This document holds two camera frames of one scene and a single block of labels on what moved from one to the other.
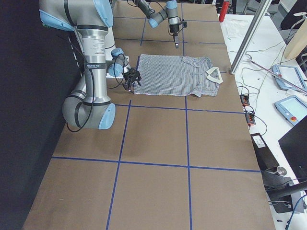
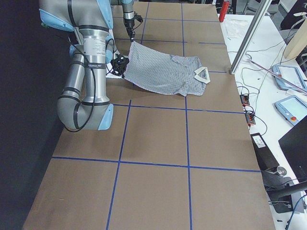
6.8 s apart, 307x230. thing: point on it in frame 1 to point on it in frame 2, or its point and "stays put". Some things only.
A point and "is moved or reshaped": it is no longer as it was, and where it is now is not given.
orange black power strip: x=250 y=115 stays put
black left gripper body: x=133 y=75 to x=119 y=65
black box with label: x=265 y=158 stays put
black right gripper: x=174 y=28 to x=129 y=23
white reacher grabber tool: x=278 y=75 stays put
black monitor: x=293 y=143 stays put
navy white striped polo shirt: x=177 y=75 is moved or reshaped
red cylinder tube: x=224 y=10 stays put
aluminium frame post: x=264 y=6 stays put
